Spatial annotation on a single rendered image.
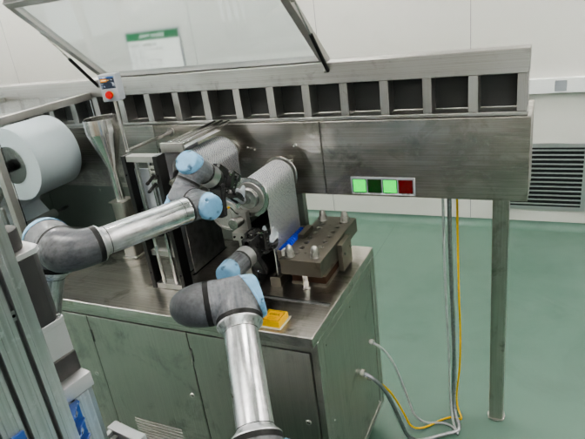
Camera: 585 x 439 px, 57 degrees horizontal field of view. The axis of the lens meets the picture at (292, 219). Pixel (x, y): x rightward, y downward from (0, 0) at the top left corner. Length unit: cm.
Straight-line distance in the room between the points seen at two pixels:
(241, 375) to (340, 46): 355
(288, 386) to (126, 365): 74
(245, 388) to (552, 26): 349
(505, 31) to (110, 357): 329
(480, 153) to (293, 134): 71
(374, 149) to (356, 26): 248
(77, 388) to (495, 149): 147
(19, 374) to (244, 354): 50
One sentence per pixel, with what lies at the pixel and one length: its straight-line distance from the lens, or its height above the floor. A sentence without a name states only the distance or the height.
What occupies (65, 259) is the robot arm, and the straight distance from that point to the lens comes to 142.
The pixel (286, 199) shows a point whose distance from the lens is 206.
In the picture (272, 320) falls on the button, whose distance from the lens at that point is 180.
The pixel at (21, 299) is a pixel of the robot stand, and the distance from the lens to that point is 100.
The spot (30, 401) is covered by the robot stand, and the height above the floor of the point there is 131.
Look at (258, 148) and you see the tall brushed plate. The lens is 225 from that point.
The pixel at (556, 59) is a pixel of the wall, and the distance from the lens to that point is 426.
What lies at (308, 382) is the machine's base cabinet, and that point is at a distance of 189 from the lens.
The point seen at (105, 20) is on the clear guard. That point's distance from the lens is 225.
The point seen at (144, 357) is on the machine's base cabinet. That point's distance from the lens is 227.
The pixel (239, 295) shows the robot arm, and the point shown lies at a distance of 135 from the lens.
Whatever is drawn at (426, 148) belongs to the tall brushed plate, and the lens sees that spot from 201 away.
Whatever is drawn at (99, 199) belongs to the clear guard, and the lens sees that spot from 274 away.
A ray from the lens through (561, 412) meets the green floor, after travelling 289.
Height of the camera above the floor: 189
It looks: 22 degrees down
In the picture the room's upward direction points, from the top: 8 degrees counter-clockwise
